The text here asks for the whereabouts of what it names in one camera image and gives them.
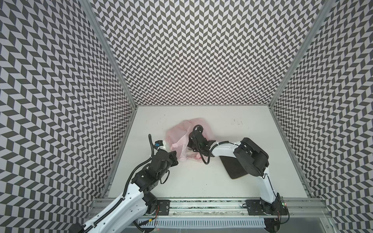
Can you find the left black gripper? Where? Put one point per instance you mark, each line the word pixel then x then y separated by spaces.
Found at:
pixel 172 157

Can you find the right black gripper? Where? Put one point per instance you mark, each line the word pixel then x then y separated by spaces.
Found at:
pixel 196 142

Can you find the pink plastic bag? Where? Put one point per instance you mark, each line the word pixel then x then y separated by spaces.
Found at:
pixel 177 138

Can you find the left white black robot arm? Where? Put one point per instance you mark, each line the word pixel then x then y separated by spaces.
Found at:
pixel 136 199

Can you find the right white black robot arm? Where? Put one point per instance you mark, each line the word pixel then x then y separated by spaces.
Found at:
pixel 239 159

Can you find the black square plate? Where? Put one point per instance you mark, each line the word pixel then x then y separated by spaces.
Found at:
pixel 233 167

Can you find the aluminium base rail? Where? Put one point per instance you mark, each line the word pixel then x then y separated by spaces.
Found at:
pixel 232 207

